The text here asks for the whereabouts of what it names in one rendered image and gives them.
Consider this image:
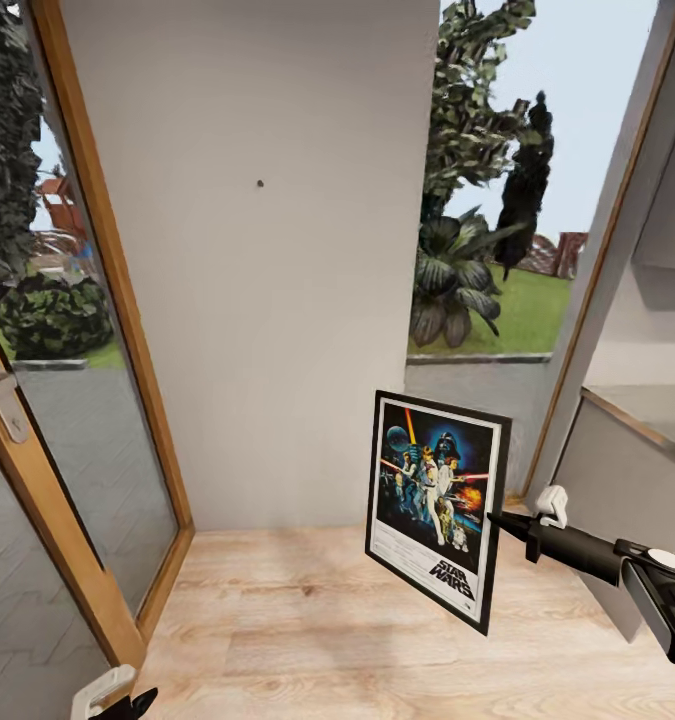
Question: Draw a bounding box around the poster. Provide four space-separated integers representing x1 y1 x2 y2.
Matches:
364 390 512 637

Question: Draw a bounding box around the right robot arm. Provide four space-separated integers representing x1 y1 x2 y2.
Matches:
487 484 675 664

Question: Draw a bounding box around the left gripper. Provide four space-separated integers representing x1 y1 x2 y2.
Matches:
89 687 158 720

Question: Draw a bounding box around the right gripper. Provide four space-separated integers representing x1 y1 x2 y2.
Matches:
487 511 592 573

